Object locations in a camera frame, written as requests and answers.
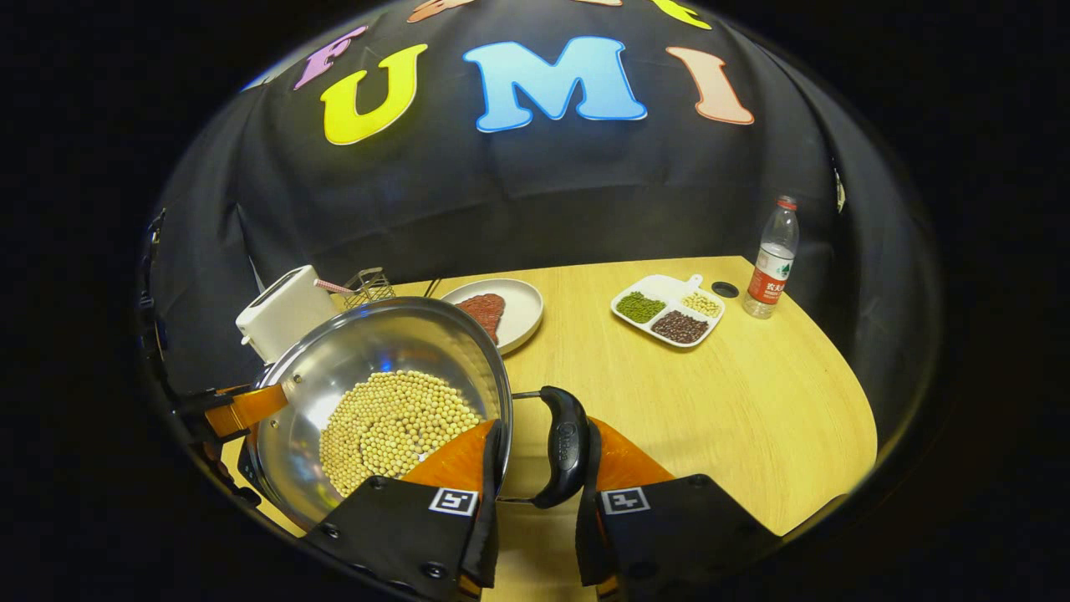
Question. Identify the pile of green beans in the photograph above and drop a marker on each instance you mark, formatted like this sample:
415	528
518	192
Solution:
640	308

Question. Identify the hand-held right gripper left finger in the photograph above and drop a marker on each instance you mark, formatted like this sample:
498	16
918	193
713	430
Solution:
491	535

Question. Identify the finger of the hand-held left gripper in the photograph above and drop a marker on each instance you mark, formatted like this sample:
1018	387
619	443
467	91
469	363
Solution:
242	410

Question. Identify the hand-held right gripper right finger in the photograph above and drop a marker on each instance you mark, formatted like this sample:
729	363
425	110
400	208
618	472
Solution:
585	543

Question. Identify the pile of red beans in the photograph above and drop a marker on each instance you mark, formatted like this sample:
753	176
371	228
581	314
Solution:
485	313

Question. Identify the stainless steel pot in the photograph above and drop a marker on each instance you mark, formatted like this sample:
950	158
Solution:
359	351

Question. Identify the clear plastic water bottle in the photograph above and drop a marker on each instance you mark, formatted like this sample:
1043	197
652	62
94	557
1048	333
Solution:
773	267

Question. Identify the round white plate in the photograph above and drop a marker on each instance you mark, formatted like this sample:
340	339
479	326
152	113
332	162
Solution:
522	313

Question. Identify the black backdrop cloth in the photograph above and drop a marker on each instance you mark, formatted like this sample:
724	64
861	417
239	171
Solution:
501	192

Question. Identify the white toaster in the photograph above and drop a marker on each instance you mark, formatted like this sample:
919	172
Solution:
284	318

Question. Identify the pile of dark brown beans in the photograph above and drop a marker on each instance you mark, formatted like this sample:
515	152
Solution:
680	328

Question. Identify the pink stick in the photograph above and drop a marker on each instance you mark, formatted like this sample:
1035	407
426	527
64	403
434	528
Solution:
333	287

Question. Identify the pile of yellow soybeans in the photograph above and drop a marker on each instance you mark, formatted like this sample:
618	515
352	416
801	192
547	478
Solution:
393	426

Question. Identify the white divided plate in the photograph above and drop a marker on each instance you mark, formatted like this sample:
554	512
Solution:
664	288

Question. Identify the small black disc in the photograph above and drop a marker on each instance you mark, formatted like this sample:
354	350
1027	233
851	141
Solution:
725	289

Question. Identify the pile of pale beans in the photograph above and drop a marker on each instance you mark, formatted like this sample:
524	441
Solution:
702	304

